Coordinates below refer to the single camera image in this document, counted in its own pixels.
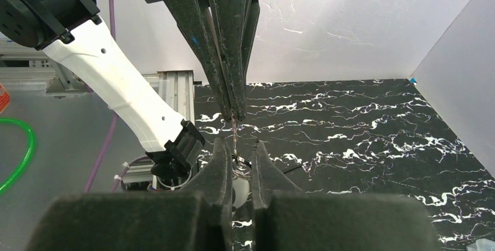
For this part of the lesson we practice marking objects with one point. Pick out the green cable lock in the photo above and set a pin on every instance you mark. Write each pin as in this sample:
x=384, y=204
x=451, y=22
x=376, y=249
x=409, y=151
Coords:
x=13, y=173

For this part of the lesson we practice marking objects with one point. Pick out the black cable padlock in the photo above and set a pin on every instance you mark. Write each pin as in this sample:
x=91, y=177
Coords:
x=291, y=169

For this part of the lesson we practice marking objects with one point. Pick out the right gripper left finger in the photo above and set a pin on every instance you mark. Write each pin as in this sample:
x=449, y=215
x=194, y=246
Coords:
x=196, y=217

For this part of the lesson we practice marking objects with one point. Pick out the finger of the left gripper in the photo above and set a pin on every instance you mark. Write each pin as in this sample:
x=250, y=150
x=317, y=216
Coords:
x=194, y=20
x=235, y=23

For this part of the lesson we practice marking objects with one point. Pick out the orange drink bottle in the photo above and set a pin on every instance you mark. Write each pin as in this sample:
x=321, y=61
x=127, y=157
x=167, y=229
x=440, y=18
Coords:
x=4, y=99

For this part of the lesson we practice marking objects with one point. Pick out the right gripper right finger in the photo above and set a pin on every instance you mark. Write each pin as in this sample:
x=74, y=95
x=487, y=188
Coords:
x=287, y=218

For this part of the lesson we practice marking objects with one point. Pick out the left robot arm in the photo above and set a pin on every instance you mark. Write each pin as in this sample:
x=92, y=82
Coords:
x=71, y=32

